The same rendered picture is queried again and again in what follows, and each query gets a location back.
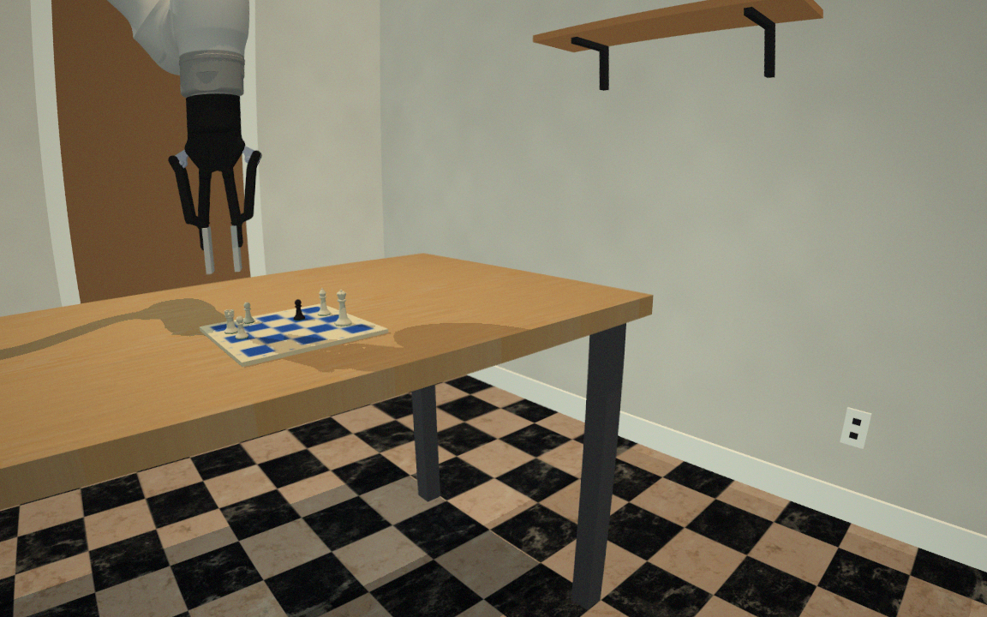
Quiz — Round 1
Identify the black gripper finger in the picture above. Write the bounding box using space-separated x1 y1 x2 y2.
168 147 215 274
218 147 262 272

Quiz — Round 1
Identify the white bishop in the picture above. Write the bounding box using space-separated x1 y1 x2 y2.
318 288 331 316

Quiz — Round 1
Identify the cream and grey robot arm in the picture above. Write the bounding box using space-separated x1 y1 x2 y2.
107 0 249 98

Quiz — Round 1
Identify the blue and cream chessboard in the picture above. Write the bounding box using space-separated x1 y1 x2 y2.
200 304 388 367

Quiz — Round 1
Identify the white queen chess piece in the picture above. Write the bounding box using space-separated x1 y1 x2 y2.
335 290 352 326

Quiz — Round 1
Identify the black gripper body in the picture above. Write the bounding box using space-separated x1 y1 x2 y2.
184 93 245 172

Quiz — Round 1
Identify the white rook chess piece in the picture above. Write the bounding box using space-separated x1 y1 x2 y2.
224 309 238 334

